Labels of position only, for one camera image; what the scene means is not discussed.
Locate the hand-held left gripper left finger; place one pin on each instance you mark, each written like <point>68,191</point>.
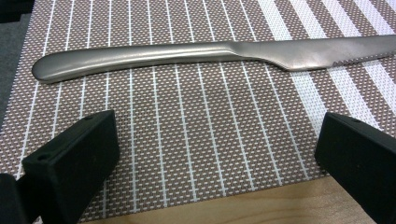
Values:
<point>73,161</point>

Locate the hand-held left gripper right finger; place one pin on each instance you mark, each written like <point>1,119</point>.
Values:
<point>358,152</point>

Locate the silver metal knife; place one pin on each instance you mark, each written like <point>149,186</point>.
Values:
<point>193,56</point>

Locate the brown striped woven placemat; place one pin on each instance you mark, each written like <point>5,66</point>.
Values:
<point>199,112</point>

